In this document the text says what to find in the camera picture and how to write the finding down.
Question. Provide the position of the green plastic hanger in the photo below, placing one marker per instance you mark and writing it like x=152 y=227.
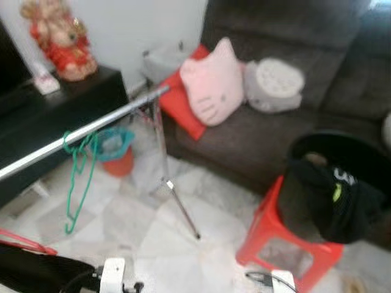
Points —
x=73 y=151

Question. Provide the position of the black shirt with green logo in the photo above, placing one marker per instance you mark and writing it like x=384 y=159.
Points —
x=36 y=271
x=333 y=201

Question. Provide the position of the pink cat face cushion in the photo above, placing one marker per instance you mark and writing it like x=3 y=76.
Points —
x=214 y=85

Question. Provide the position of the dark grey fabric sofa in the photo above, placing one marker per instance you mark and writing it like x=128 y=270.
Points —
x=275 y=140

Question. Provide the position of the grey owl face cushion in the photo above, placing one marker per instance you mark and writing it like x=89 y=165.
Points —
x=275 y=85

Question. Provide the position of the white lace covered side table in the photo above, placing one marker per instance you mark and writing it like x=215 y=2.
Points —
x=164 y=61

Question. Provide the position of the teal bin liner bag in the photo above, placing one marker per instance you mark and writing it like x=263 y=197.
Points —
x=115 y=141

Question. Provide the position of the red plastic stool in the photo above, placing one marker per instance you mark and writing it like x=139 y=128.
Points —
x=275 y=244

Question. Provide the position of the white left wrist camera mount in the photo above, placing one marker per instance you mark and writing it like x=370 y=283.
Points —
x=113 y=274

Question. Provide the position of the silver metal clothes rack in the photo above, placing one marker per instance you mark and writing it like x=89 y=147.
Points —
x=91 y=129

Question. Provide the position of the red square cushion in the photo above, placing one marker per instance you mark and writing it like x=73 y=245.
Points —
x=183 y=107

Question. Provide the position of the black plastic bucket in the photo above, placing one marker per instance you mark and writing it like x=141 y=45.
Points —
x=360 y=152

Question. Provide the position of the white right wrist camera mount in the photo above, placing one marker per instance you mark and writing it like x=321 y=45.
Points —
x=284 y=282

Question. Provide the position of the white tissue box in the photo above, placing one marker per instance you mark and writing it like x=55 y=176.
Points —
x=46 y=80

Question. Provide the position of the black television cabinet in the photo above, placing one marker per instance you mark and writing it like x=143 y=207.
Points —
x=61 y=116

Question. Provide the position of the orange plastic bin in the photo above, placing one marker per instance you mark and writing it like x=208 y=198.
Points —
x=119 y=166

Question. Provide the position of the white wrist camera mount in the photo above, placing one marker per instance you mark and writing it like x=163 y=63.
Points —
x=284 y=282
x=113 y=274

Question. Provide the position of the red plastic hanger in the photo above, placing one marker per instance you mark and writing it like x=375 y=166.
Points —
x=27 y=244

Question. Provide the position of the red laughing buddha figurine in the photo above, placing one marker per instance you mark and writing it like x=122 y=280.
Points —
x=61 y=43

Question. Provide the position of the brown crumpled cloth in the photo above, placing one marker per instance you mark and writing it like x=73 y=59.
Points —
x=314 y=160

